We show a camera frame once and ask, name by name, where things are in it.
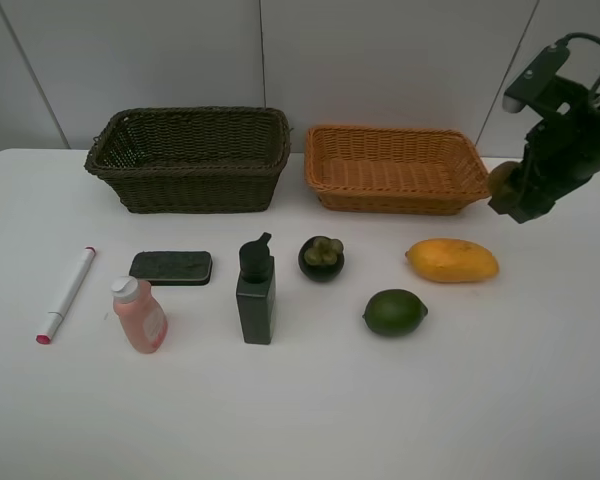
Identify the dark green whiteboard eraser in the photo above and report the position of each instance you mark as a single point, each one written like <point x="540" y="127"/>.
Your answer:
<point x="172" y="268"/>

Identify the white marker pen red caps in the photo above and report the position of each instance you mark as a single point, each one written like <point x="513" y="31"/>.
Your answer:
<point x="67" y="293"/>

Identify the dark brown wicker basket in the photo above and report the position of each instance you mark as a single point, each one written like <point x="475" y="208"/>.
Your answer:
<point x="192" y="160"/>

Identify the dark green pump bottle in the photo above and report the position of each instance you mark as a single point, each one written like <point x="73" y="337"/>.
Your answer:
<point x="255" y="291"/>

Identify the orange wicker basket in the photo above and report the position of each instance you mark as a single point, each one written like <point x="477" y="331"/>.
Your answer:
<point x="388" y="170"/>

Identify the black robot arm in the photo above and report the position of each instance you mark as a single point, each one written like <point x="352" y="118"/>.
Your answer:
<point x="561" y="152"/>

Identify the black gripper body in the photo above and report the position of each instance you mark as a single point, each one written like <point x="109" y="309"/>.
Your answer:
<point x="563" y="150"/>

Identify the yellow mango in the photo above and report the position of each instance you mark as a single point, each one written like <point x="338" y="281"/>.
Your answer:
<point x="446" y="260"/>

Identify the pink bottle white cap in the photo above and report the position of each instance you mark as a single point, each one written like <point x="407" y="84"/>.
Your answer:
<point x="141" y="316"/>

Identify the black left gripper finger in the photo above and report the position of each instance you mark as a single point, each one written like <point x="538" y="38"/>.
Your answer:
<point x="504" y="204"/>

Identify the brown kiwi fruit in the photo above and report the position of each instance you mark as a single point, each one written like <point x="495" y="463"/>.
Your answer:
<point x="498" y="182"/>

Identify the green lime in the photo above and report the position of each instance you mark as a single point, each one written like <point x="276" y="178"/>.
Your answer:
<point x="394" y="313"/>

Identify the dark purple mangosteen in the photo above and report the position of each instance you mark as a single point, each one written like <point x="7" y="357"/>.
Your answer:
<point x="321" y="259"/>

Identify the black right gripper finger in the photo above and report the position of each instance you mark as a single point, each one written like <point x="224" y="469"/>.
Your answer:
<point x="530" y="206"/>

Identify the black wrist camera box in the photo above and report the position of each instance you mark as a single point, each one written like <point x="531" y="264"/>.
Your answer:
<point x="532" y="75"/>

